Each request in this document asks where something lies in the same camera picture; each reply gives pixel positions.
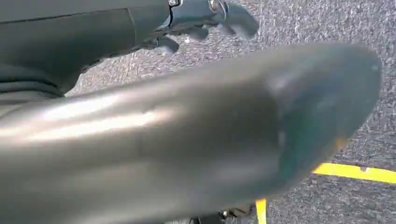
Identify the yellow floor tape square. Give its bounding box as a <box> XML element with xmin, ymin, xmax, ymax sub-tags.
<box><xmin>255</xmin><ymin>162</ymin><xmax>396</xmax><ymax>224</ymax></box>

